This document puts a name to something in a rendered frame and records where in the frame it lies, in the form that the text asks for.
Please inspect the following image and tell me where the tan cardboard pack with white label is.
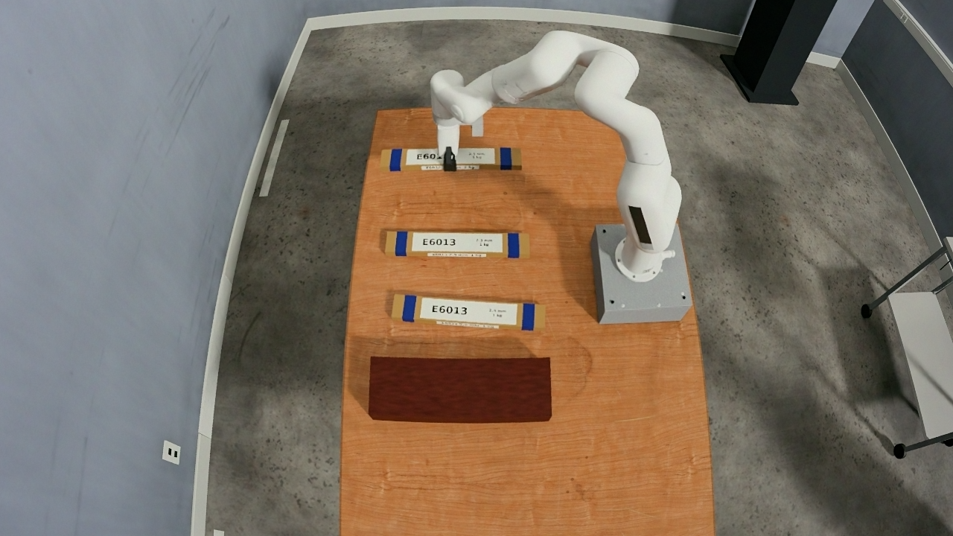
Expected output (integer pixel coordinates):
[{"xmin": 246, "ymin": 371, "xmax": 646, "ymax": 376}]
[
  {"xmin": 392, "ymin": 294, "xmax": 546, "ymax": 331},
  {"xmin": 385, "ymin": 232, "xmax": 530, "ymax": 258},
  {"xmin": 379, "ymin": 147, "xmax": 522, "ymax": 172}
]

